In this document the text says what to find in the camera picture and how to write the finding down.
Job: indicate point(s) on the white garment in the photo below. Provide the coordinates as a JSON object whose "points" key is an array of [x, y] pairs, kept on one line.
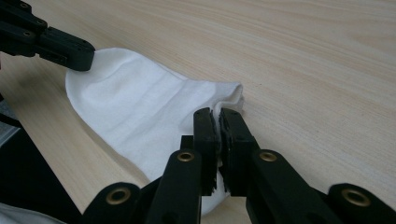
{"points": [[25, 215]]}

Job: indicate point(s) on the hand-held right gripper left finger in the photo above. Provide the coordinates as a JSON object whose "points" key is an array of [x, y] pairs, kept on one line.
{"points": [[205, 146]]}

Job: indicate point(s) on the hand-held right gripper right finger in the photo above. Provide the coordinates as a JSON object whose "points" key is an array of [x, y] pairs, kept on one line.
{"points": [[238, 149]]}

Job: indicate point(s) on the white sock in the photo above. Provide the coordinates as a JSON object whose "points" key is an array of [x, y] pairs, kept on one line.
{"points": [[130, 105]]}

